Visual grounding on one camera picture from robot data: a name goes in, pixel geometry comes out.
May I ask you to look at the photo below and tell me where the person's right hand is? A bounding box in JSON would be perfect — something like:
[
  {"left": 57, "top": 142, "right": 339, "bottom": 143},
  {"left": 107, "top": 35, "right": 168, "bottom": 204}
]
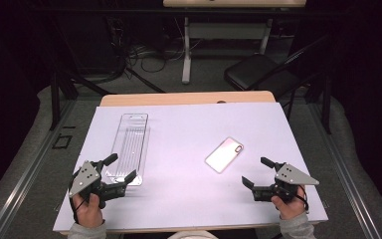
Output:
[{"left": 271, "top": 185, "right": 308, "bottom": 221}]

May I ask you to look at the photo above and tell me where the black diagonal floor bar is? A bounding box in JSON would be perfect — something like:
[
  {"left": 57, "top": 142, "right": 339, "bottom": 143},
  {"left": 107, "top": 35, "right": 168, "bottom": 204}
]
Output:
[{"left": 124, "top": 67, "right": 166, "bottom": 95}]

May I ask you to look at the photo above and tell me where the person's left hand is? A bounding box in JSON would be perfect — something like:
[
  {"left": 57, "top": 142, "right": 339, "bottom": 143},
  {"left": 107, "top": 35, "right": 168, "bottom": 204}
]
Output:
[{"left": 72, "top": 193, "right": 103, "bottom": 229}]

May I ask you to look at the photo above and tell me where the iridescent phone case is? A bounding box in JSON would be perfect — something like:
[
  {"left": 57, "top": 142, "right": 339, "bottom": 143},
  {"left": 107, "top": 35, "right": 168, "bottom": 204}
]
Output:
[{"left": 204, "top": 136, "right": 245, "bottom": 174}]

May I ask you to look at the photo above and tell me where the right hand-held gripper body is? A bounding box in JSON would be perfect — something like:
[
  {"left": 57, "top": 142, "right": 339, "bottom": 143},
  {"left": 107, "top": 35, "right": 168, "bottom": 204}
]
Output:
[{"left": 252, "top": 162, "right": 320, "bottom": 203}]

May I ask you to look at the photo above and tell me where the person's white clothing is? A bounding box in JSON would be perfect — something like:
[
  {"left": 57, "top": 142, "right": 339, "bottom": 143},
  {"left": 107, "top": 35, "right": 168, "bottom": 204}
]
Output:
[{"left": 167, "top": 229, "right": 219, "bottom": 239}]

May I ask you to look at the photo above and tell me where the white board sheet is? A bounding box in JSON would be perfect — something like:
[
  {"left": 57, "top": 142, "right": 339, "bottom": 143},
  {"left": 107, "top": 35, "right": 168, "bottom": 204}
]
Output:
[{"left": 53, "top": 102, "right": 329, "bottom": 233}]

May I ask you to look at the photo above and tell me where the metal floor rail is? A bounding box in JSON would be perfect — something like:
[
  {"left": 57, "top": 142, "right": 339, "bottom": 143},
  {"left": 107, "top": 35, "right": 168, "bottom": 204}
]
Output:
[
  {"left": 306, "top": 99, "right": 382, "bottom": 239},
  {"left": 0, "top": 99, "right": 78, "bottom": 239}
]

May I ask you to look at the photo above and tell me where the hand-held gripper cable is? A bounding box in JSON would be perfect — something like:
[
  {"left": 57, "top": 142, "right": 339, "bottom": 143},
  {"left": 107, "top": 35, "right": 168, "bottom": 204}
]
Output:
[
  {"left": 68, "top": 168, "right": 82, "bottom": 224},
  {"left": 294, "top": 185, "right": 309, "bottom": 212}
]

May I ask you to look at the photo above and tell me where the clear plastic packaging tray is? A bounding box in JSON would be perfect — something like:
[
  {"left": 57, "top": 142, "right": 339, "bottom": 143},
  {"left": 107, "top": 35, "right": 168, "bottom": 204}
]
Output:
[{"left": 104, "top": 113, "right": 151, "bottom": 187}]

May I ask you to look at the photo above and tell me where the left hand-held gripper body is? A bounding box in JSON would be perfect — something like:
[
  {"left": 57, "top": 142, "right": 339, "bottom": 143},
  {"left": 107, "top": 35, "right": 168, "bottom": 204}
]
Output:
[{"left": 69, "top": 160, "right": 127, "bottom": 209}]

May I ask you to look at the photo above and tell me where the black metal stand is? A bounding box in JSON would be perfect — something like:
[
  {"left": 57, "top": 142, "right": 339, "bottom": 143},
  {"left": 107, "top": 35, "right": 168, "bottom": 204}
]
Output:
[
  {"left": 286, "top": 74, "right": 332, "bottom": 135},
  {"left": 49, "top": 71, "right": 113, "bottom": 131}
]

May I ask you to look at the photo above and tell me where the wooden table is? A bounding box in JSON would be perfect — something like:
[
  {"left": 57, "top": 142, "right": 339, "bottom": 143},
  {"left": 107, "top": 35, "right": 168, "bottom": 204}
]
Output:
[{"left": 59, "top": 91, "right": 322, "bottom": 237}]

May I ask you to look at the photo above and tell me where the white-legged desk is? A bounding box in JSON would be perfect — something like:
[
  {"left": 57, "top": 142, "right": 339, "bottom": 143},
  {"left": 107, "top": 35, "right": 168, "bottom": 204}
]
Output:
[{"left": 162, "top": 0, "right": 307, "bottom": 85}]

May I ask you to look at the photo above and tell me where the left hand-held gripper cable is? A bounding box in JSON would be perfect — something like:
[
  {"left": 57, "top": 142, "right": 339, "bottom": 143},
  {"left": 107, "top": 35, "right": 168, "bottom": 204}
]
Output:
[{"left": 68, "top": 168, "right": 82, "bottom": 224}]

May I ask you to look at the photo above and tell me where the black folding chair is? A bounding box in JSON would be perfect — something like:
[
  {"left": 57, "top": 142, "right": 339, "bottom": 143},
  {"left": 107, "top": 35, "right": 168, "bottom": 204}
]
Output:
[{"left": 224, "top": 33, "right": 332, "bottom": 101}]

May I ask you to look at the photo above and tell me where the bundle of floor cables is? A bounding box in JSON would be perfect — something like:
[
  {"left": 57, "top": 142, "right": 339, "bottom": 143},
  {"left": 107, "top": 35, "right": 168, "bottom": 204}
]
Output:
[{"left": 110, "top": 18, "right": 202, "bottom": 75}]

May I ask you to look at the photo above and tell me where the right hand-held gripper cable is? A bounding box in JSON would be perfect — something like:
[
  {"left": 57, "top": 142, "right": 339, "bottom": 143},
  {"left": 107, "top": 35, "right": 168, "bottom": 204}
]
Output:
[{"left": 294, "top": 185, "right": 309, "bottom": 212}]

